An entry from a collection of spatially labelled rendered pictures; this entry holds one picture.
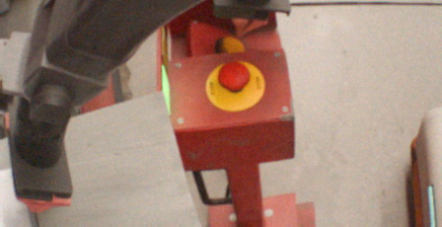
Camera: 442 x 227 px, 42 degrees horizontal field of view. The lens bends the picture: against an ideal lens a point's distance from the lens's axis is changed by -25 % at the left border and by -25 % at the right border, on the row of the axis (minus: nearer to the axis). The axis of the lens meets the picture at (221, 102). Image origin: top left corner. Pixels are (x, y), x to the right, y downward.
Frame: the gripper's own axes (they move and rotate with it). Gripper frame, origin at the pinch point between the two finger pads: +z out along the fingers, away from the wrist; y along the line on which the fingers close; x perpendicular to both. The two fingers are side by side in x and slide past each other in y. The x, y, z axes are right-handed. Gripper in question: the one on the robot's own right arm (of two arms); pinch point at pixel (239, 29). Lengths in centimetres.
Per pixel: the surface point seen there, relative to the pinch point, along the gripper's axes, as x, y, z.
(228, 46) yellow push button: 0.2, 0.8, 4.1
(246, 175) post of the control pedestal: 7.8, -5.8, 28.2
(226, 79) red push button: 10.5, 3.2, -3.3
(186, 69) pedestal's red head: 6.4, 7.2, 0.9
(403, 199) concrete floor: 2, -59, 64
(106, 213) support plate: 36.1, 19.5, -18.7
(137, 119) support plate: 26.1, 15.6, -19.8
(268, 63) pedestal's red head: 6.9, -2.8, -1.8
